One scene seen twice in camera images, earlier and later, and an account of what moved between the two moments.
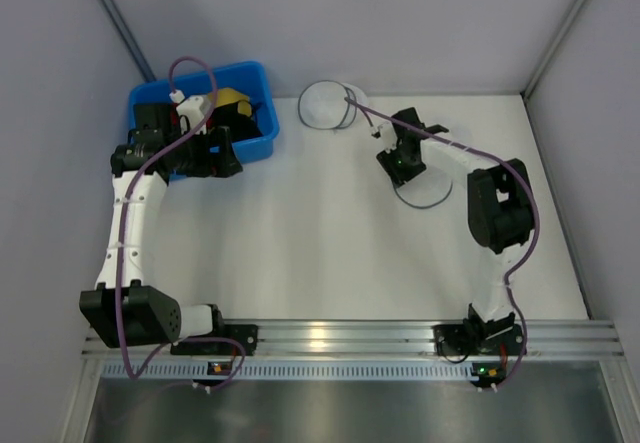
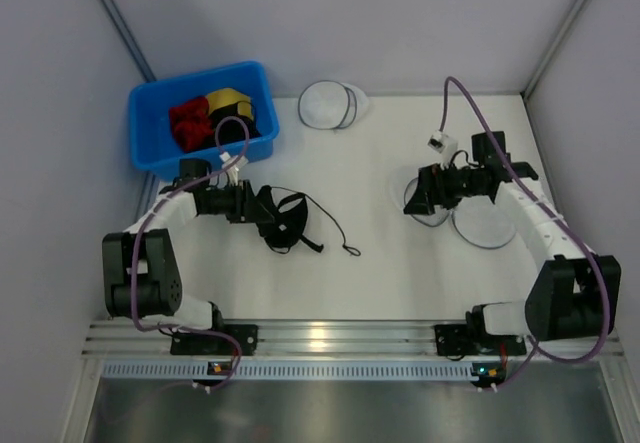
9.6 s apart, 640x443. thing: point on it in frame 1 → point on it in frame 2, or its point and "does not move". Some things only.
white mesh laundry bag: [322, 104] does not move
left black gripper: [220, 149] → [248, 202]
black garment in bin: [241, 126] does not move
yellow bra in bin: [226, 95] does not move
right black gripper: [406, 138] → [436, 188]
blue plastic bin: [253, 78] does not move
